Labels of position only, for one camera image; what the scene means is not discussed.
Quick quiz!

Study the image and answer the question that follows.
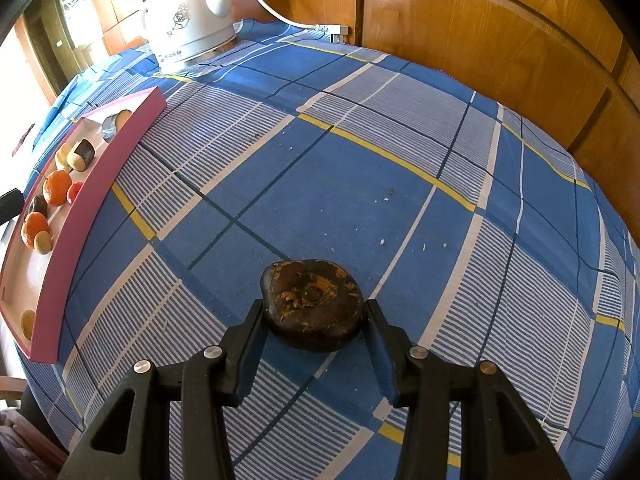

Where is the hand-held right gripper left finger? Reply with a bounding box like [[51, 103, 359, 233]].
[[59, 299, 266, 480]]

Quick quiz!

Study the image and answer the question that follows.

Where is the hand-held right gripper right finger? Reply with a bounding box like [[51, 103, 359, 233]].
[[365, 299, 571, 480]]

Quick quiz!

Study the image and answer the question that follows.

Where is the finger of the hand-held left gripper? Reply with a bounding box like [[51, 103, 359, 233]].
[[0, 187, 24, 226]]

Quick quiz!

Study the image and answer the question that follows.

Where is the orange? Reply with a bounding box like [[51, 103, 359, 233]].
[[42, 170, 72, 207], [21, 211, 51, 250]]

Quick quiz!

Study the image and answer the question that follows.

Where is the pink-edged white cardboard box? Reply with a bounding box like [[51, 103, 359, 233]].
[[0, 86, 167, 363]]

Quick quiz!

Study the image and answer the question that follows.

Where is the eggplant piece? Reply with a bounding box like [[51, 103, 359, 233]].
[[67, 139, 97, 171], [101, 110, 133, 143]]

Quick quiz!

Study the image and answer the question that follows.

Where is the dark red cloth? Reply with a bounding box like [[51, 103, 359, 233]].
[[14, 122, 37, 156]]

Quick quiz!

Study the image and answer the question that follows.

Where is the blue plaid cloth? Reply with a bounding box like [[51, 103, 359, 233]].
[[12, 20, 640, 480]]

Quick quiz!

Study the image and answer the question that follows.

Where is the wooden door with glass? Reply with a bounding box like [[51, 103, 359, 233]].
[[15, 0, 108, 106]]

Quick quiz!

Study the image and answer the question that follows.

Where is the dark brown wooden furniture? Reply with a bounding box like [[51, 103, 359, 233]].
[[0, 375, 71, 480]]

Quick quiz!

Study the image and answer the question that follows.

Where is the white floral ceramic kettle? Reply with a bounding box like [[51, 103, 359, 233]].
[[139, 0, 238, 68]]

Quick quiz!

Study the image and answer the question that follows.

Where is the white power plug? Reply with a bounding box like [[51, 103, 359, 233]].
[[315, 24, 351, 43]]

